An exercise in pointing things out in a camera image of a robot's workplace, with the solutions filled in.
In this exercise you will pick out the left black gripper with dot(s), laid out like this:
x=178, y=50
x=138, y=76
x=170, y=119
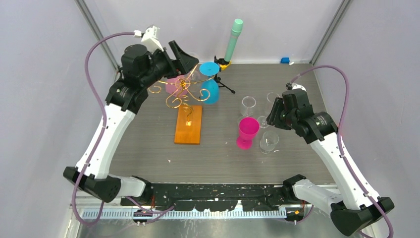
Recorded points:
x=186, y=62

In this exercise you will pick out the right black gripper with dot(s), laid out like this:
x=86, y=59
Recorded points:
x=273, y=117

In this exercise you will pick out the clear wine glass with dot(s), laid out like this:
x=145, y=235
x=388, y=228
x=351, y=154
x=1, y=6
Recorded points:
x=269, y=101

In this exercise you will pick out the blue plastic wine glass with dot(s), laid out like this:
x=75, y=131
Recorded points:
x=209, y=88

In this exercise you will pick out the clear flute glass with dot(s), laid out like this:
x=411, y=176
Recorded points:
x=247, y=107

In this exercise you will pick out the magenta plastic wine glass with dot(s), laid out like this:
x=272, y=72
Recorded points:
x=248, y=128

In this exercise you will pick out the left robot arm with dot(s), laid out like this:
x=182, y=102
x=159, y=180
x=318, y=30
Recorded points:
x=142, y=66

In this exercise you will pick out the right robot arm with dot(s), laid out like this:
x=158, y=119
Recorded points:
x=357, y=205

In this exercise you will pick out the light pink plastic glass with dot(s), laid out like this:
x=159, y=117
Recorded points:
x=173, y=85

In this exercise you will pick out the orange wooden rack base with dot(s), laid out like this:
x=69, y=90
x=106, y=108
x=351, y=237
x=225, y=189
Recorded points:
x=189, y=125

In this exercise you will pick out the black yellow tripod stand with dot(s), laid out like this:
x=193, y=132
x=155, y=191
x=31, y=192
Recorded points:
x=223, y=65

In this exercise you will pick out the small blue block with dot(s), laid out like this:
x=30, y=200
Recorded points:
x=285, y=60

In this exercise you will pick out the mint green cylinder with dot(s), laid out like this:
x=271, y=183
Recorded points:
x=236, y=30

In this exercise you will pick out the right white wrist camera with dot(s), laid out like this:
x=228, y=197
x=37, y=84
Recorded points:
x=292, y=86

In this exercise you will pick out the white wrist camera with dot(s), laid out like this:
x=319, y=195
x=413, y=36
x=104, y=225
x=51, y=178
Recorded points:
x=149, y=38
x=292, y=86

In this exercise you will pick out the gold wire glass rack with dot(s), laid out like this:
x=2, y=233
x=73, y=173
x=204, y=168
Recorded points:
x=192, y=86

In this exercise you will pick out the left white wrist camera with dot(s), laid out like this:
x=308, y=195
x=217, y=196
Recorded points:
x=149, y=38

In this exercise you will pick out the black base frame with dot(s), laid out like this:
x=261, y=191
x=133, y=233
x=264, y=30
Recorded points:
x=215, y=197

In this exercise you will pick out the slotted metal rail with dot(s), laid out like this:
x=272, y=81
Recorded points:
x=194, y=214

